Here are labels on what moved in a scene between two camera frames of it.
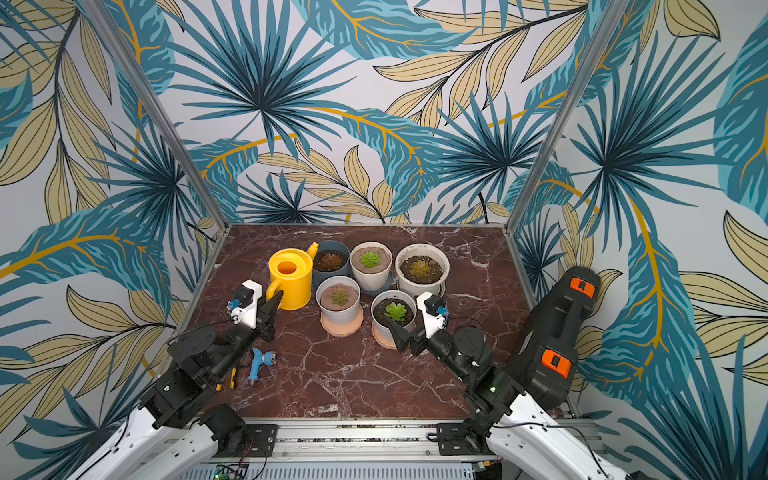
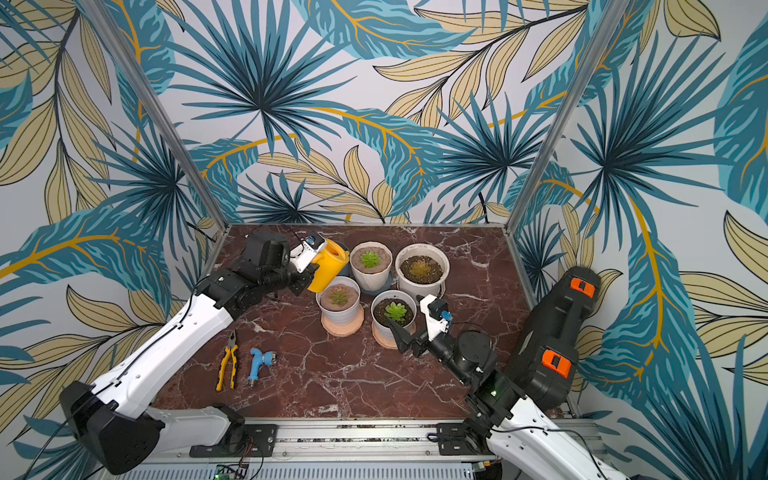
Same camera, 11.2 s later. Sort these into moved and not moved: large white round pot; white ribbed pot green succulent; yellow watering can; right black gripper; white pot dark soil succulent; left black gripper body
Moved: left black gripper body; yellow watering can
Not moved: white ribbed pot green succulent; white pot dark soil succulent; large white round pot; right black gripper
